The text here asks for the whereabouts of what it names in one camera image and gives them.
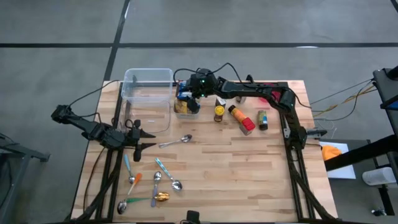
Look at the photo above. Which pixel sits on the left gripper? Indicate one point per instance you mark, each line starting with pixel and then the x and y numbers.
pixel 136 140

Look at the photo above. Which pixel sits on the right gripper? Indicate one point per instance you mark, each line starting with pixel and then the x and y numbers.
pixel 193 105

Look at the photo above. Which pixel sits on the yellow ramen pack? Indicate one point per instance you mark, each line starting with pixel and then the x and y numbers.
pixel 181 107

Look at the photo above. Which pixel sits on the blue ramen pack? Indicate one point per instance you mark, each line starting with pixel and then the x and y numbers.
pixel 183 95

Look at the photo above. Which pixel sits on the yellow lid spice jar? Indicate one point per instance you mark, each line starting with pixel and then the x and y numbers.
pixel 219 112

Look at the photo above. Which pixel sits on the orange turmeric jar black lid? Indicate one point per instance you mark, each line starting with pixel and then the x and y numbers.
pixel 237 114

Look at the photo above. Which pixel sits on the brown cylinder jar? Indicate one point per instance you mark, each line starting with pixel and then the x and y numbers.
pixel 240 99

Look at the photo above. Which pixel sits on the green spice jar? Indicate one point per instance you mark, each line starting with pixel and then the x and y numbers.
pixel 262 119

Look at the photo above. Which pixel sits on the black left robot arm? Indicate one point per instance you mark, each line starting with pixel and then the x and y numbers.
pixel 90 127

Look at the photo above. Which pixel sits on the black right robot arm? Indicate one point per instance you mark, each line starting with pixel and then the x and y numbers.
pixel 248 90

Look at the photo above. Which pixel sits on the small grey plastic bin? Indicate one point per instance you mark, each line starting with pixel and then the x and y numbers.
pixel 183 117

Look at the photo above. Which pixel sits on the all-metal spoon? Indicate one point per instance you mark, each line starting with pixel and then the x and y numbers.
pixel 187 138

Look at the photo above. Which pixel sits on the tall clear plastic bin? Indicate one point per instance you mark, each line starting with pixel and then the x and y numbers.
pixel 146 81

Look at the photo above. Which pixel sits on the gold spoon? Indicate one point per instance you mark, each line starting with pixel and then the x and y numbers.
pixel 163 197

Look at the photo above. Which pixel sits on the pink plastic bowl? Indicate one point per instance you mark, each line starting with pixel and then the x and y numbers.
pixel 276 96

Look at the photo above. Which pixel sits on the small black device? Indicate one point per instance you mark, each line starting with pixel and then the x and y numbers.
pixel 192 216

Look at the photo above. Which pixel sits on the orange object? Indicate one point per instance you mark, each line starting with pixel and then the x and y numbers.
pixel 330 152

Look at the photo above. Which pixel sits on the white paper sheet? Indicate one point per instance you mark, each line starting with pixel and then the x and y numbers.
pixel 342 171

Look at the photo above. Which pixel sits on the black equipment stand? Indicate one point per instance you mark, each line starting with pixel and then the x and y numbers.
pixel 385 90

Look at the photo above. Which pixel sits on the white roll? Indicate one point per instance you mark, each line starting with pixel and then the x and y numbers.
pixel 377 176

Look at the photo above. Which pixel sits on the small black floor item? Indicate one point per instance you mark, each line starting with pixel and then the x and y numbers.
pixel 377 212

